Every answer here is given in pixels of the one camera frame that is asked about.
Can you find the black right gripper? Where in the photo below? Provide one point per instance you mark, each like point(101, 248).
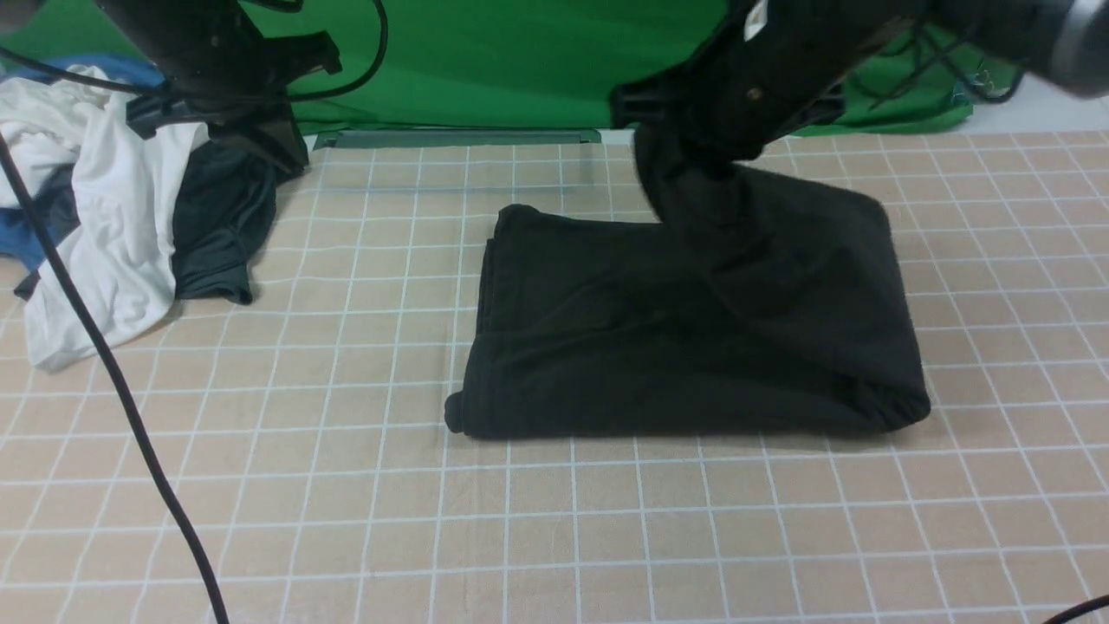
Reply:
point(734, 95)

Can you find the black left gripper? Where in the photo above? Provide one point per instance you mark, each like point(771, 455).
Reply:
point(219, 69)

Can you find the dark gray long-sleeved shirt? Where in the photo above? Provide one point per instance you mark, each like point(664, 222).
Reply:
point(756, 303)

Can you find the dark teal crumpled shirt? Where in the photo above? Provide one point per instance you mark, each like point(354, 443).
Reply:
point(225, 210)

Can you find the white crumpled shirt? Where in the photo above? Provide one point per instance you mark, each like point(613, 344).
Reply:
point(125, 189)

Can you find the green backdrop cloth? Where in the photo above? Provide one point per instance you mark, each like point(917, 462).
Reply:
point(510, 63)

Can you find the blue binder clip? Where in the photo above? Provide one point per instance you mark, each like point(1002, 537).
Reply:
point(975, 82)

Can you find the beige grid tablecloth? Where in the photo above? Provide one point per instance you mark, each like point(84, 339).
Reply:
point(304, 437)

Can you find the gray metal rail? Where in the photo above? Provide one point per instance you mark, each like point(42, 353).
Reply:
point(440, 137)

